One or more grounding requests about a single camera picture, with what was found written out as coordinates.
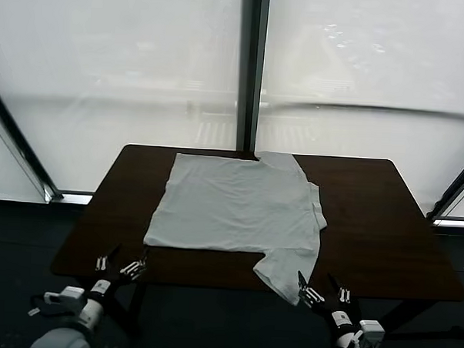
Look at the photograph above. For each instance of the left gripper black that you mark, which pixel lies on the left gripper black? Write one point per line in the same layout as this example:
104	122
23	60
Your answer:
113	282

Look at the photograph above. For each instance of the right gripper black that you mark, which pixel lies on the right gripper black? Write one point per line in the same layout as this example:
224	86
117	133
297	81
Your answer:
335	315

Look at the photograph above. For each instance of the white t-shirt with red print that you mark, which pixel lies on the white t-shirt with red print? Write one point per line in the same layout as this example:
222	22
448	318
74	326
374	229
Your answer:
234	205

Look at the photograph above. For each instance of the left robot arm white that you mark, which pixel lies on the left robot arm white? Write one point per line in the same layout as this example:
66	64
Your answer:
83	321

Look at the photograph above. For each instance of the grey handrail behind glass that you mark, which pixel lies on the grey handrail behind glass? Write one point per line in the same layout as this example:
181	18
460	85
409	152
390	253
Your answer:
373	108

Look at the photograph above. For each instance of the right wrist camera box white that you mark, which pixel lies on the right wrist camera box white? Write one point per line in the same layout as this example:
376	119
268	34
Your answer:
371	330

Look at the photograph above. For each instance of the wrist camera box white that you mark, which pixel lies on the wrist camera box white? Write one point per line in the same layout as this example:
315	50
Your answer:
67	296
371	330

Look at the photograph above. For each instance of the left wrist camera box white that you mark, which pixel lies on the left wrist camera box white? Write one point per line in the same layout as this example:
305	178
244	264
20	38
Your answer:
67	296

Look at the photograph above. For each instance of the slanted dark window frame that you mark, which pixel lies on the slanted dark window frame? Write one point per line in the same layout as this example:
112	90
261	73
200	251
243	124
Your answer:
452	187

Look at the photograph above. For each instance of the dark vertical window post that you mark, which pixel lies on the dark vertical window post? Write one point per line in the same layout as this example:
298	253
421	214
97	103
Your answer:
253	67

